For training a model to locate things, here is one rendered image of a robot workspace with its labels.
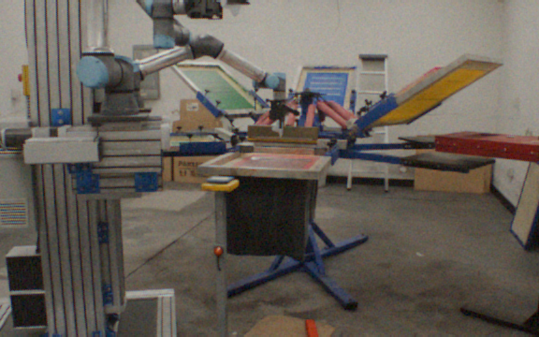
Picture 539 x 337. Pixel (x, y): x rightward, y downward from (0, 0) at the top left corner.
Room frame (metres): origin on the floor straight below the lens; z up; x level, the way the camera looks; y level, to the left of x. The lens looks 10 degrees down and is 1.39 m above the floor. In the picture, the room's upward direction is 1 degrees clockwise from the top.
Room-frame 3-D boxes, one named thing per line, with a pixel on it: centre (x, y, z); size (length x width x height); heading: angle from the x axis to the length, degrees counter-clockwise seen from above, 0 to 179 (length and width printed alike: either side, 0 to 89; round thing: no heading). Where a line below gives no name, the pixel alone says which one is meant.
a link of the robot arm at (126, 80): (2.01, 0.65, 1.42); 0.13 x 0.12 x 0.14; 167
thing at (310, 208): (2.63, -0.16, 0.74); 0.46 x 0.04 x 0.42; 168
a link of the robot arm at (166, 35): (1.84, 0.42, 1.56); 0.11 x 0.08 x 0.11; 167
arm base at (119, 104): (2.02, 0.65, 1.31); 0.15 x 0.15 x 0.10
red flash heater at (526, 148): (2.81, -1.24, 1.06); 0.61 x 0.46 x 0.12; 48
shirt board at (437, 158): (3.31, -0.68, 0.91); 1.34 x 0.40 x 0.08; 48
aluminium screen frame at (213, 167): (2.73, 0.04, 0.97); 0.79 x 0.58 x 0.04; 168
